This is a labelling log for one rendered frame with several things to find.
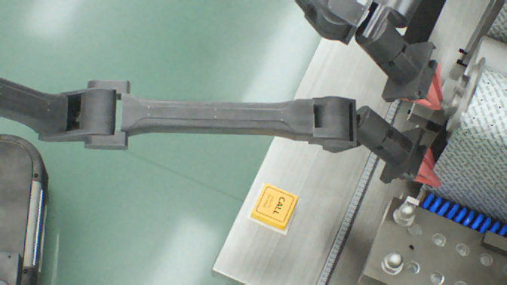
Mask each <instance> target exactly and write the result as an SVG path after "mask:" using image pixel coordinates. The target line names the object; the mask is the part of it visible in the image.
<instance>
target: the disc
mask: <svg viewBox="0 0 507 285"><path fill-rule="evenodd" d="M485 64H486V57H482V58H481V59H480V60H479V61H478V64H477V66H478V74H477V76H476V79H475V83H474V85H473V88H472V91H471V93H470V96H469V98H468V101H467V103H466V104H465V105H464V108H463V111H462V113H461V115H460V117H459V119H458V121H457V123H456V126H455V128H454V129H453V130H452V132H447V137H446V141H447V143H450V142H451V141H452V139H453V138H454V136H455V135H456V132H457V131H458V129H459V127H460V125H461V123H462V120H463V118H464V116H465V115H466V113H467V111H468V110H469V106H470V104H471V102H472V99H473V96H474V95H475V91H476V89H477V86H478V83H479V81H480V79H481V74H482V72H483V69H484V66H485Z"/></svg>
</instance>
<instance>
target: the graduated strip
mask: <svg viewBox="0 0 507 285"><path fill-rule="evenodd" d="M403 102H404V101H403V100H399V99H397V100H395V101H394V102H393V103H391V104H390V107H389V110H388V112H387V114H386V116H385V117H384V119H385V120H386V121H388V122H389V123H390V124H391V125H393V124H394V123H395V119H396V118H397V115H398V112H399V109H400V107H401V104H402V103H403ZM378 162H379V158H378V157H377V156H376V155H375V154H374V153H373V152H370V154H369V157H368V159H367V162H366V164H365V166H364V169H363V172H362V174H361V178H360V179H359V181H358V185H357V188H355V191H354V193H353V195H352V198H351V201H350V203H349V206H348V208H347V211H346V214H345V216H344V218H343V221H342V222H341V224H340V227H339V230H338V232H337V234H336V237H335V239H334V242H333V245H332V247H331V249H330V252H329V255H328V256H327V258H326V261H325V263H324V266H323V268H322V270H321V273H320V276H319V279H318V282H317V283H316V285H329V284H330V281H331V278H332V277H333V273H334V270H335V268H336V265H337V263H338V261H339V257H340V254H341V252H342V251H343V249H344V247H345V245H346V241H347V239H348V236H349V233H350V231H351V228H352V225H353V223H354V221H355V218H356V216H357V215H358V211H359V210H360V207H361V204H362V202H363V199H364V196H365V194H366V191H367V188H368V186H369V184H370V181H371V180H372V178H373V175H374V173H375V169H376V166H377V165H378Z"/></svg>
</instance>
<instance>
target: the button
mask: <svg viewBox="0 0 507 285"><path fill-rule="evenodd" d="M297 198H299V197H297V196H296V195H293V194H291V193H289V192H286V191H283V190H281V189H279V188H276V187H274V186H272V185H271V184H268V183H265V184H264V186H263V189H262V191H261V193H260V196H259V197H258V200H257V202H256V204H254V207H253V209H252V211H251V215H250V217H251V218H253V219H257V220H259V221H261V222H264V223H266V224H268V225H272V226H274V227H276V228H278V229H279V230H281V231H284V230H285V228H286V226H287V224H288V221H289V219H290V217H291V214H292V212H293V209H294V207H295V205H296V203H297Z"/></svg>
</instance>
